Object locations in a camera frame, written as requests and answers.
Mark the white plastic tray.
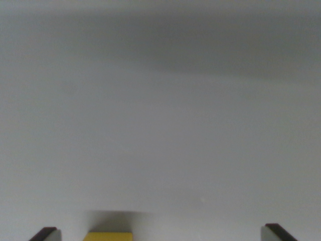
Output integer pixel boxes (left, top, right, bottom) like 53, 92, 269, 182
0, 0, 321, 241

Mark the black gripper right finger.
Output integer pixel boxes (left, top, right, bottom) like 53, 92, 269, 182
260, 223, 299, 241

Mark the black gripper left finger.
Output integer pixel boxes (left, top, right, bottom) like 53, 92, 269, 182
29, 227, 62, 241

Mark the yellow cube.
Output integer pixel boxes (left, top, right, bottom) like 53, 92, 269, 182
83, 232, 134, 241

